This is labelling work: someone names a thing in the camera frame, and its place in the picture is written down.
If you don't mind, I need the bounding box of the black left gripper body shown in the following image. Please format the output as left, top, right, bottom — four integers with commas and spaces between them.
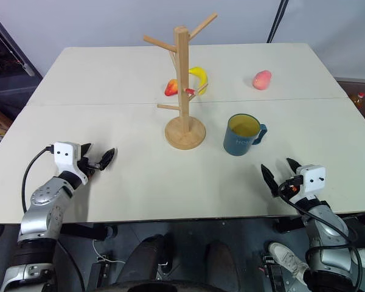
77, 156, 102, 179

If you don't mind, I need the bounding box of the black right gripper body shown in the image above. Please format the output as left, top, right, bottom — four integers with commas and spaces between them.
276, 175, 304, 199

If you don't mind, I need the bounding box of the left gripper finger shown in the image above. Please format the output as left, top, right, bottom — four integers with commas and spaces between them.
80, 142, 94, 160
99, 147, 117, 172

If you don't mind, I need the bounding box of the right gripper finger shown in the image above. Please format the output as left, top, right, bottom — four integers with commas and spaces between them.
260, 164, 280, 198
286, 157, 303, 178

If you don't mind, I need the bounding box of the blue mug yellow inside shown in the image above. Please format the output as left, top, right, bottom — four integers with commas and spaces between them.
223, 113, 268, 156

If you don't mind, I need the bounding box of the wooden mug tree stand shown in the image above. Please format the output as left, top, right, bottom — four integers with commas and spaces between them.
143, 12, 218, 150

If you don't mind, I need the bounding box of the pink toy peach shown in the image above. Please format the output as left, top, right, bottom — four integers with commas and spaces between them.
251, 69, 273, 91

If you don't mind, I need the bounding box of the red toy fruit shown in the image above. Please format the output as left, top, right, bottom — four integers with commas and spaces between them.
164, 78, 180, 98

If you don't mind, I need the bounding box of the yellow toy banana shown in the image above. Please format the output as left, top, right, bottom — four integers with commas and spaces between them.
188, 66, 209, 96

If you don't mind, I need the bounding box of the dark glass cabinet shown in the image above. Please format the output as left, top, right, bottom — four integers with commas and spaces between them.
0, 5, 44, 103

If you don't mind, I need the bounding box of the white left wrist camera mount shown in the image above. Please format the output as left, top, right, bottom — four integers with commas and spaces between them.
50, 141, 89, 186

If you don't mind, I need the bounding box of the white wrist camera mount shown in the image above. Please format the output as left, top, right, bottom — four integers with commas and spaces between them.
294, 164, 327, 193
50, 141, 89, 186

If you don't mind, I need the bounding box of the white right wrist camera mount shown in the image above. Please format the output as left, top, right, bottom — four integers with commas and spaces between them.
294, 164, 327, 193

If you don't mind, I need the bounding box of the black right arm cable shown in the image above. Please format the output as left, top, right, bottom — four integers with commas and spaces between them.
277, 181, 364, 292

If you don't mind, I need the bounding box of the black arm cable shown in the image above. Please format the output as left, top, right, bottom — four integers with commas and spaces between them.
21, 147, 54, 214
277, 181, 364, 292

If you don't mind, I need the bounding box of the black table frame bracket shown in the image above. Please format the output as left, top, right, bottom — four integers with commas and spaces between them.
59, 223, 117, 242

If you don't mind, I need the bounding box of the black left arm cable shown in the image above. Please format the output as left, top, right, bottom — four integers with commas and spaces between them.
21, 147, 54, 214

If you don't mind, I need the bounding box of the thin white cable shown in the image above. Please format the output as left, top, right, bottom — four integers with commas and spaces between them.
92, 239, 126, 266

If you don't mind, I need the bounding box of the black hanging strap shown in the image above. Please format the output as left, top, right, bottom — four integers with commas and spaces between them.
266, 0, 290, 44

